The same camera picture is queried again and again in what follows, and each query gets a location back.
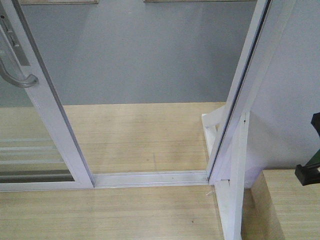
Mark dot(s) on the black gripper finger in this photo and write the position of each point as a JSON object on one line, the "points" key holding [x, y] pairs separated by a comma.
{"points": [[315, 122]]}

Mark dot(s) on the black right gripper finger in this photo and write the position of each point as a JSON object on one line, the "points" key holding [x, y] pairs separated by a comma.
{"points": [[308, 174]]}

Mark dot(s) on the white framed sliding glass door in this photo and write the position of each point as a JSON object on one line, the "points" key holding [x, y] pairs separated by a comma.
{"points": [[38, 148]]}

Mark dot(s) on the green cushion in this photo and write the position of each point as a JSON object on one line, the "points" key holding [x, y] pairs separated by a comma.
{"points": [[314, 162]]}

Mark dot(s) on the white partition panel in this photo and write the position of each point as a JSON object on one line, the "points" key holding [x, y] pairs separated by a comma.
{"points": [[286, 70]]}

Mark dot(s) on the light wooden box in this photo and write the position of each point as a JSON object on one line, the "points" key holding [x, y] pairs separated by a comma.
{"points": [[286, 209]]}

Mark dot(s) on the light wooden base platform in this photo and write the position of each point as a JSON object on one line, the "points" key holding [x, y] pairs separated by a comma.
{"points": [[125, 138]]}

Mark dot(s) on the white triangular support bracket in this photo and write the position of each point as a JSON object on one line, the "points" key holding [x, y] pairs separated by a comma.
{"points": [[230, 184]]}

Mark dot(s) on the white door frame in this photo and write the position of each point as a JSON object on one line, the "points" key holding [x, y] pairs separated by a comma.
{"points": [[240, 95]]}

